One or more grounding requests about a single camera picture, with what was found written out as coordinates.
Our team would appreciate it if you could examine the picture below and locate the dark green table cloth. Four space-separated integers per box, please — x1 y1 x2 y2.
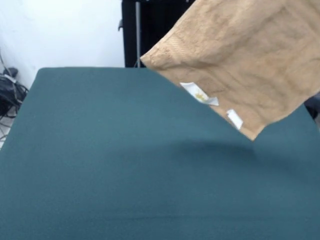
0 66 320 240

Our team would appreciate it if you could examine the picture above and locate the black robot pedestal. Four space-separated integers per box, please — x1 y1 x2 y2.
117 0 197 68

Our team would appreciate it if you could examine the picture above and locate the black cable bundle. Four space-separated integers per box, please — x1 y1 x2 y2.
0 67 30 119

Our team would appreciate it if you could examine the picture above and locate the orange terry towel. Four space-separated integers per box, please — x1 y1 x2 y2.
139 0 320 144

